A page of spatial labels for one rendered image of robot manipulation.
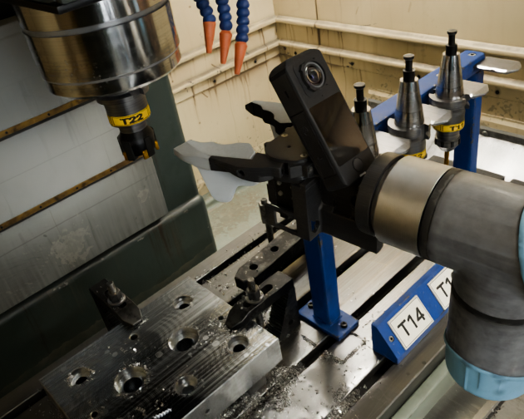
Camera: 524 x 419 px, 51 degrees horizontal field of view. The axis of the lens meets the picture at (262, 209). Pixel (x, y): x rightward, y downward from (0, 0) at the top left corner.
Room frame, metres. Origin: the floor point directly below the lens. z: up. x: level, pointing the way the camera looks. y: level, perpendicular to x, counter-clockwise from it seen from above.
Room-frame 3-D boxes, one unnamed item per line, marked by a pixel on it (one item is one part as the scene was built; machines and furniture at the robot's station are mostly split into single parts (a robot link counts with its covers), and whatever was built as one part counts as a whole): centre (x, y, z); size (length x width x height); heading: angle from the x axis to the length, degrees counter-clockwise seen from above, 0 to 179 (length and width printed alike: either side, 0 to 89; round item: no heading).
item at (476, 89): (0.84, -0.37, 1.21); 0.07 x 0.05 x 0.01; 37
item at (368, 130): (0.67, -0.15, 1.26); 0.04 x 0.04 x 0.07
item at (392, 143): (0.71, -0.20, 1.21); 0.07 x 0.05 x 0.01; 37
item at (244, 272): (0.85, -0.03, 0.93); 0.26 x 0.05 x 0.06; 132
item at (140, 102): (0.63, 0.14, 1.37); 0.05 x 0.05 x 0.03
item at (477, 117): (0.95, -0.43, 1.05); 0.10 x 0.05 x 0.30; 37
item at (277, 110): (0.52, -0.03, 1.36); 0.09 x 0.03 x 0.06; 19
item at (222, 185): (0.46, 0.04, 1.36); 0.09 x 0.03 x 0.06; 68
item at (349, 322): (0.68, -0.08, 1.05); 0.10 x 0.05 x 0.30; 37
